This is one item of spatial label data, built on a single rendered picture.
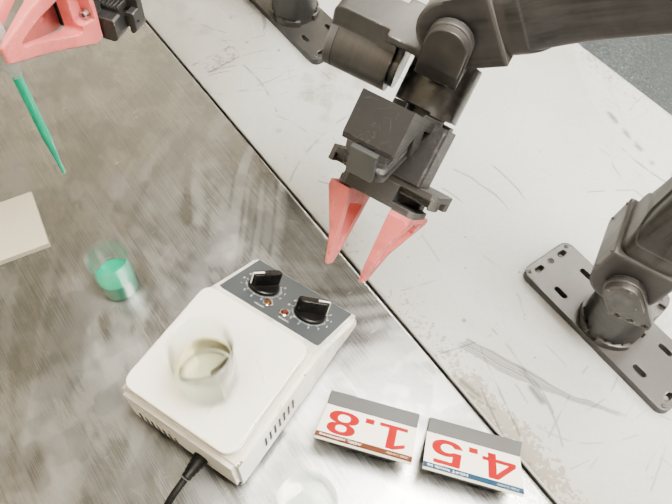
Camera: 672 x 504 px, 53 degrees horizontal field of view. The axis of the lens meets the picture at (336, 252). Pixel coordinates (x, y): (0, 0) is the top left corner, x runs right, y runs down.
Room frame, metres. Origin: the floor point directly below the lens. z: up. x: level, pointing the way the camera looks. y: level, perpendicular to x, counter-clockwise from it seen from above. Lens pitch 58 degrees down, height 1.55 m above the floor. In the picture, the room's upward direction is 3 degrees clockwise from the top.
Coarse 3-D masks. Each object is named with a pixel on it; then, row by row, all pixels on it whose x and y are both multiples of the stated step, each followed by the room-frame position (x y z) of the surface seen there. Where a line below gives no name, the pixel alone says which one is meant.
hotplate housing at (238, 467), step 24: (216, 288) 0.32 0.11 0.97; (336, 336) 0.29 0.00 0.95; (312, 360) 0.25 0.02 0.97; (288, 384) 0.22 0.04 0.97; (312, 384) 0.25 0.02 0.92; (144, 408) 0.20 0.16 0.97; (288, 408) 0.21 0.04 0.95; (168, 432) 0.19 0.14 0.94; (264, 432) 0.18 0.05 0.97; (216, 456) 0.16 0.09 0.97; (240, 456) 0.16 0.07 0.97; (240, 480) 0.15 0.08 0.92
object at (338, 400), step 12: (336, 396) 0.24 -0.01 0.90; (348, 396) 0.24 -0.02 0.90; (336, 408) 0.23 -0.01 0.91; (348, 408) 0.23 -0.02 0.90; (360, 408) 0.23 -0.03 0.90; (372, 408) 0.23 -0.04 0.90; (384, 408) 0.23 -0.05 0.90; (396, 408) 0.23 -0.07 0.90; (384, 420) 0.22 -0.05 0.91; (396, 420) 0.22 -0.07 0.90; (408, 420) 0.22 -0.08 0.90; (336, 444) 0.19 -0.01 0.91; (348, 444) 0.18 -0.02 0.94; (384, 456) 0.17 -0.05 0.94
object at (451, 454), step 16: (432, 448) 0.19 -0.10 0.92; (448, 448) 0.19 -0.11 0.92; (464, 448) 0.19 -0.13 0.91; (448, 464) 0.17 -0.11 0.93; (464, 464) 0.17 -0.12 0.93; (480, 464) 0.17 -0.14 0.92; (496, 464) 0.18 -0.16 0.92; (512, 464) 0.18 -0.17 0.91; (496, 480) 0.16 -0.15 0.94; (512, 480) 0.16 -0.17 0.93
